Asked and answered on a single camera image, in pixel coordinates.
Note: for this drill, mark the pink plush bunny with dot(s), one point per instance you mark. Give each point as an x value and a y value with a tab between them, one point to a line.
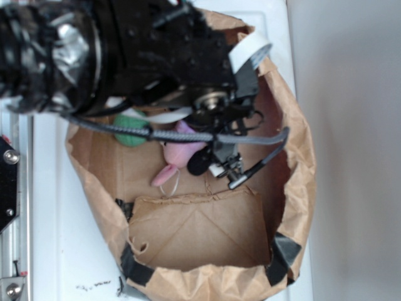
176	156

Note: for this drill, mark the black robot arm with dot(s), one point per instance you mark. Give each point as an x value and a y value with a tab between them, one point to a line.
84	59

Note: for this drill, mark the black metal bracket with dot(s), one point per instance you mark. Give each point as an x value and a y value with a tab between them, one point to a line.
9	184

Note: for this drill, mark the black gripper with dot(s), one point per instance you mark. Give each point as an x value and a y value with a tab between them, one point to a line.
175	60

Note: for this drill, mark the aluminium frame rail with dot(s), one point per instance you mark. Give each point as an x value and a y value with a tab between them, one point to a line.
16	245

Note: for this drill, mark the brown paper bag tray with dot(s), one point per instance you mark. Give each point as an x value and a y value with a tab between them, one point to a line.
206	242

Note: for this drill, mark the green foam ball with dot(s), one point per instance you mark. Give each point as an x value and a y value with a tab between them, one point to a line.
126	121

